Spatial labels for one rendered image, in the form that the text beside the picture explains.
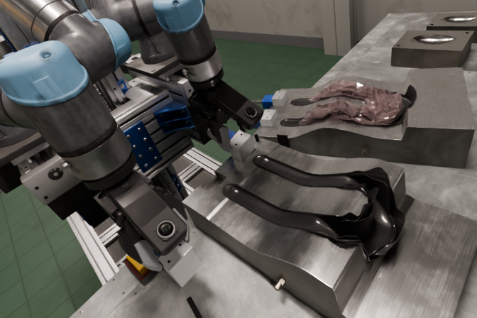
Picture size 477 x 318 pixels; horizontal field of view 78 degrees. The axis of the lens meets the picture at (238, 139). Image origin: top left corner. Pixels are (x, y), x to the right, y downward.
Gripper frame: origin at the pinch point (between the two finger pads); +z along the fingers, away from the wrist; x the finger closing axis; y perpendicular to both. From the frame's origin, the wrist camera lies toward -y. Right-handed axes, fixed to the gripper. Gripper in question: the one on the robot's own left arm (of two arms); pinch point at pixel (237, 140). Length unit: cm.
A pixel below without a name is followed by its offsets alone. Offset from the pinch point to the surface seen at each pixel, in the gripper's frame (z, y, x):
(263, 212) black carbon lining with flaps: 2.4, -15.2, 11.1
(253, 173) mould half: 3.7, -7.0, 4.0
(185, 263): -6.0, -13.2, 27.8
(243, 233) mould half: 1.0, -15.0, 17.2
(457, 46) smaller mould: 13, -30, -69
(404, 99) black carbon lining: 8.7, -25.6, -37.1
